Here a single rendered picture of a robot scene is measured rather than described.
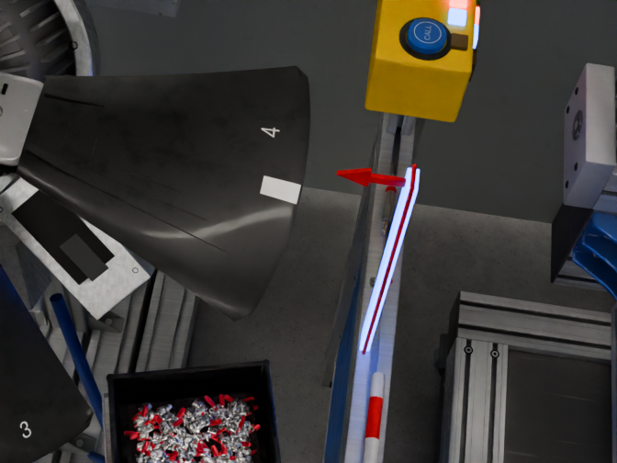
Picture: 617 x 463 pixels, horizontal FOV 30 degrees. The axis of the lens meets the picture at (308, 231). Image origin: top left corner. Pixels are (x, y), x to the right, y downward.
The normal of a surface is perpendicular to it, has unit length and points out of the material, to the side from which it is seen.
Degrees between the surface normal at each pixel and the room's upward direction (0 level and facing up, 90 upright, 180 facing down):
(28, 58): 64
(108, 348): 0
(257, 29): 90
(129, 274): 50
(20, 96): 8
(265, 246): 23
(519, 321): 0
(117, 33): 90
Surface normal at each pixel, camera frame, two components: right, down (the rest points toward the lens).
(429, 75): -0.12, 0.85
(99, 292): -0.04, 0.33
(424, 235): 0.08, -0.50
